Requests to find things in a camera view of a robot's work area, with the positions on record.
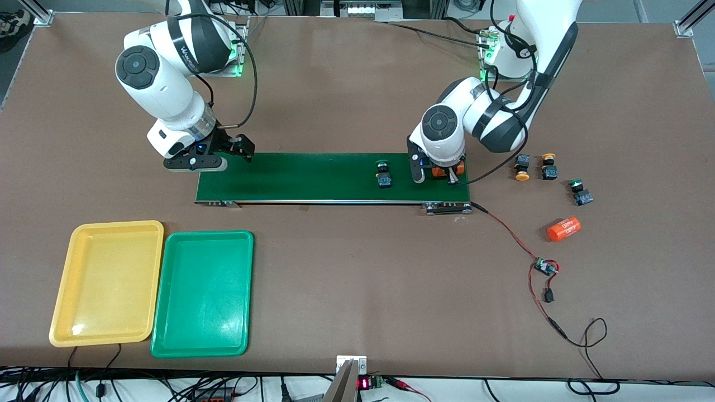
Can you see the black white shoe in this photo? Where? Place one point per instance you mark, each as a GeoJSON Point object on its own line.
{"type": "Point", "coordinates": [14, 22]}

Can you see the yellow button with red indicator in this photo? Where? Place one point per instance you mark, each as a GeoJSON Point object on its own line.
{"type": "Point", "coordinates": [522, 163]}

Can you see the green plastic tray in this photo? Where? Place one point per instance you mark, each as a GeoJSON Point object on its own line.
{"type": "Point", "coordinates": [204, 290]}

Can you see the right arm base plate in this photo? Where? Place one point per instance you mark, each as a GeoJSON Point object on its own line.
{"type": "Point", "coordinates": [244, 39]}

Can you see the orange 4680 cylinder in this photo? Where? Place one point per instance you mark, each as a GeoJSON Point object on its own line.
{"type": "Point", "coordinates": [563, 229]}
{"type": "Point", "coordinates": [437, 172]}

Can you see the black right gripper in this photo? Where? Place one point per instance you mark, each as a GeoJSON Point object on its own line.
{"type": "Point", "coordinates": [224, 142]}

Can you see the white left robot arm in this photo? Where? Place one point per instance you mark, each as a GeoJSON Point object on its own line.
{"type": "Point", "coordinates": [503, 120]}

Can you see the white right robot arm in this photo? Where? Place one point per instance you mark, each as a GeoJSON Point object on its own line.
{"type": "Point", "coordinates": [162, 84]}

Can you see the aluminium profile post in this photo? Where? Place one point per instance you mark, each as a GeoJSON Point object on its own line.
{"type": "Point", "coordinates": [686, 25]}
{"type": "Point", "coordinates": [42, 15]}

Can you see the green push button switch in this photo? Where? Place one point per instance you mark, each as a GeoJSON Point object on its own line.
{"type": "Point", "coordinates": [584, 196]}
{"type": "Point", "coordinates": [384, 180]}

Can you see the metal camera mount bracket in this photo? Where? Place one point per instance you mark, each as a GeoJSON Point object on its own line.
{"type": "Point", "coordinates": [343, 385]}

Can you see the green conveyor belt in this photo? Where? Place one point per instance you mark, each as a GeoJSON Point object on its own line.
{"type": "Point", "coordinates": [313, 176]}

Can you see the black plug connector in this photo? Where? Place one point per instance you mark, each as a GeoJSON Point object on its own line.
{"type": "Point", "coordinates": [549, 296]}

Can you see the yellow button with green indicator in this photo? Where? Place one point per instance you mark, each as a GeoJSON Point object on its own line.
{"type": "Point", "coordinates": [549, 172]}

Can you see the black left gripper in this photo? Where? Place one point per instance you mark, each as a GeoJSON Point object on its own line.
{"type": "Point", "coordinates": [450, 171]}

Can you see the red digit display module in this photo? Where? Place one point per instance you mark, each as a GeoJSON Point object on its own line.
{"type": "Point", "coordinates": [364, 383]}

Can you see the small green circuit board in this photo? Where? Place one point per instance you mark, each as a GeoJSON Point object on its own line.
{"type": "Point", "coordinates": [543, 266]}

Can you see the yellow plastic tray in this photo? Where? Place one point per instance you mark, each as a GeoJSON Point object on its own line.
{"type": "Point", "coordinates": [106, 279]}

